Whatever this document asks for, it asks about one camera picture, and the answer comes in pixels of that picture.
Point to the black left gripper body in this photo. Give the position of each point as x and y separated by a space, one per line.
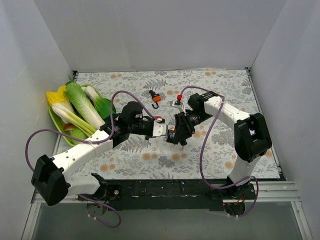
132 122

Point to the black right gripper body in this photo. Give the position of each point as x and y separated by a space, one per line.
180 127

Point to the black Kaijing padlock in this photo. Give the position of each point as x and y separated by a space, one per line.
170 137

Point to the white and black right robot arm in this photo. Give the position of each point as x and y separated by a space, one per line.
251 135

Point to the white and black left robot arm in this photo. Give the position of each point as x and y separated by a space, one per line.
54 178

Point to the bok choy toy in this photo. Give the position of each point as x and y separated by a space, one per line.
102 105

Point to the orange and black padlock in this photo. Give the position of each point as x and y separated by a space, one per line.
156 98

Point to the floral patterned table mat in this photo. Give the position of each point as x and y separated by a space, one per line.
209 152

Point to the napa cabbage toy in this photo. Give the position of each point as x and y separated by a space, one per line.
82 104

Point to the green vegetable tray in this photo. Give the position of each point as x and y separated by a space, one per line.
70 129

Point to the yellow-leaf cabbage toy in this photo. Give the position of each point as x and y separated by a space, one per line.
61 106

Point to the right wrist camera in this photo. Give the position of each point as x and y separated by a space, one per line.
179 104

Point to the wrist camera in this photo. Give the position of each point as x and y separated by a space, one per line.
160 128
179 104

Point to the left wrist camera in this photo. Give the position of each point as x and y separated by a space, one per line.
160 128

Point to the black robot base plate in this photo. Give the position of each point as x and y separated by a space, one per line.
168 194

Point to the aluminium frame rail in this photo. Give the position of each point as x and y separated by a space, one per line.
173 210

